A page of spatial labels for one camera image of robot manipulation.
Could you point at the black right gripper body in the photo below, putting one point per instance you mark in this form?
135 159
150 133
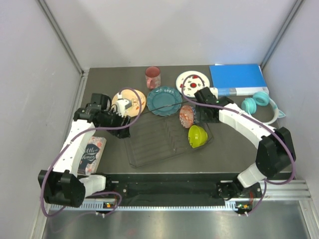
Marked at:
202 116

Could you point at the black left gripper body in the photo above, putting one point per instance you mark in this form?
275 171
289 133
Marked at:
113 120

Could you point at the red blue patterned bowl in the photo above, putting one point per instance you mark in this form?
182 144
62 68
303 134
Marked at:
187 116

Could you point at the lime green bowl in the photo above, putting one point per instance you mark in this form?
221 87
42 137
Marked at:
197 136

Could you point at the white watermelon plate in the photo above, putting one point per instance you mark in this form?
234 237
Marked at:
191 82

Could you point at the black wire dish rack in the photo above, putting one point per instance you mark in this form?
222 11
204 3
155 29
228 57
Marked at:
156 138

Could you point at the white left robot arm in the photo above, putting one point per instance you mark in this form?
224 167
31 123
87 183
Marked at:
60 184

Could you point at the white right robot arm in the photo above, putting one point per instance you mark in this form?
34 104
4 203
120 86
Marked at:
275 149

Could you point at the beige floral plate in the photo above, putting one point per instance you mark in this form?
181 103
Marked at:
136 106

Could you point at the blue clip file folder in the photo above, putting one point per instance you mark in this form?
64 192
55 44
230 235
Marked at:
238 79

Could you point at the teal cat-ear headphones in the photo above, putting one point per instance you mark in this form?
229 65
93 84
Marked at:
249 105

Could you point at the teal scalloped plate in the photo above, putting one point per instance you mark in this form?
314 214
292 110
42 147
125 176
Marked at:
164 101

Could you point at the Little Women book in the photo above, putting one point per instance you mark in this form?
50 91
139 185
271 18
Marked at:
92 155

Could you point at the pink mug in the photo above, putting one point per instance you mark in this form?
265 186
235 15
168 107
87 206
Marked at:
153 78

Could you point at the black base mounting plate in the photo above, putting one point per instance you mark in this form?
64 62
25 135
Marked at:
213 185

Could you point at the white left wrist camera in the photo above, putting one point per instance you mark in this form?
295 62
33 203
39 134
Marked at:
122 105

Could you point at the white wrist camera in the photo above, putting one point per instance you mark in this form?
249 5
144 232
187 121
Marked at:
122 105
214 91

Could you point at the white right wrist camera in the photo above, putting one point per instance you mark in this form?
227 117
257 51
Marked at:
214 91

